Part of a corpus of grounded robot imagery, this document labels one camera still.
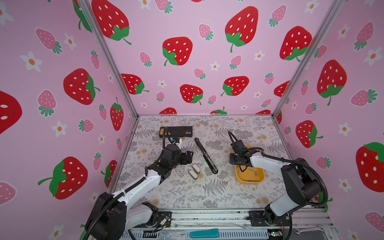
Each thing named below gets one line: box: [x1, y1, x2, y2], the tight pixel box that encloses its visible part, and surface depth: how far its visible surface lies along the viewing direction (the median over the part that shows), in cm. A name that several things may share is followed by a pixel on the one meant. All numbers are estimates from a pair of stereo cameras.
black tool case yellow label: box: [159, 126, 193, 138], surface depth 110 cm
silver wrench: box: [294, 225, 325, 235], surface depth 73 cm
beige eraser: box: [188, 170, 198, 180], surface depth 89 cm
